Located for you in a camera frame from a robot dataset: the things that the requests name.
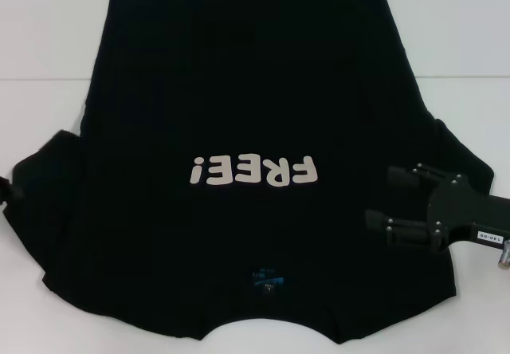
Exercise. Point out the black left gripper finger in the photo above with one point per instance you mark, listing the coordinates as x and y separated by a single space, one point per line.
7 190

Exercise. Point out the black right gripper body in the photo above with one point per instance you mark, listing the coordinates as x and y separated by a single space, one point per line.
462 214

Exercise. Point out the black shirt with FREE print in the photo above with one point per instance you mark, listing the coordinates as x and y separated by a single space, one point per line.
255 91

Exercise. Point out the silver right plug connector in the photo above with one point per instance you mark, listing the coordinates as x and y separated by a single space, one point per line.
504 254

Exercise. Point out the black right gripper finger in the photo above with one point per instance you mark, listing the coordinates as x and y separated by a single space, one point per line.
418 178
410 234

